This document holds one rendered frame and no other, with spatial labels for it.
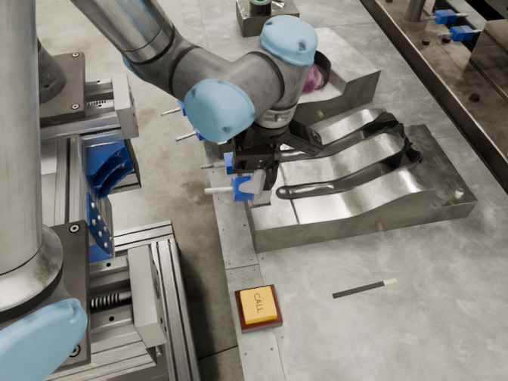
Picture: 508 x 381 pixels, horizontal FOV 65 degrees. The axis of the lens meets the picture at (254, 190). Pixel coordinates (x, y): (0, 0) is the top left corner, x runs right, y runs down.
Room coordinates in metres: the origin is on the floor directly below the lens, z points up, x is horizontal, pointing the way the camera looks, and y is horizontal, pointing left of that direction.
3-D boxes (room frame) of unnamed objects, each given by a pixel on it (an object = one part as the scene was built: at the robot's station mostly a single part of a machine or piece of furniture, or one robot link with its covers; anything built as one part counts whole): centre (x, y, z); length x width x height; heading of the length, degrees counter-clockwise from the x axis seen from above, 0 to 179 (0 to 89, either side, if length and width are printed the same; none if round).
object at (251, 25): (1.40, -0.05, 0.84); 0.20 x 0.15 x 0.07; 101
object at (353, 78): (0.95, -0.07, 0.86); 0.50 x 0.26 x 0.11; 118
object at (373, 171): (0.62, -0.21, 0.92); 0.35 x 0.16 x 0.09; 101
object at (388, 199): (0.62, -0.22, 0.87); 0.50 x 0.26 x 0.14; 101
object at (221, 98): (0.42, 0.04, 1.24); 0.11 x 0.11 x 0.08; 50
